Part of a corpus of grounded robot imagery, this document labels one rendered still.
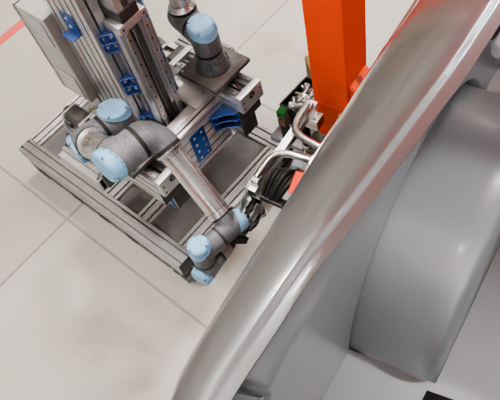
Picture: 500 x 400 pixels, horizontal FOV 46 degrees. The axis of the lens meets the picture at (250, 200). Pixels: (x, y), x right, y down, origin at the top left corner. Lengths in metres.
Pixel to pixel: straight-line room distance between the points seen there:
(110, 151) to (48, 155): 1.62
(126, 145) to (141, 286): 1.33
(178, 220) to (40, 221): 0.90
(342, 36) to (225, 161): 1.13
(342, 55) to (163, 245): 1.23
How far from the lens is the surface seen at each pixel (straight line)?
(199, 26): 2.42
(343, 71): 2.25
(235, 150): 3.04
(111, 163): 1.80
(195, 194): 1.87
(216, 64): 2.49
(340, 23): 2.09
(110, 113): 2.23
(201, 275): 1.94
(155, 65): 2.41
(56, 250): 3.32
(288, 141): 2.04
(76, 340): 3.05
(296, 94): 2.72
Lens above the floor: 2.58
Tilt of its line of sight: 56 degrees down
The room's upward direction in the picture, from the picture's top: 18 degrees counter-clockwise
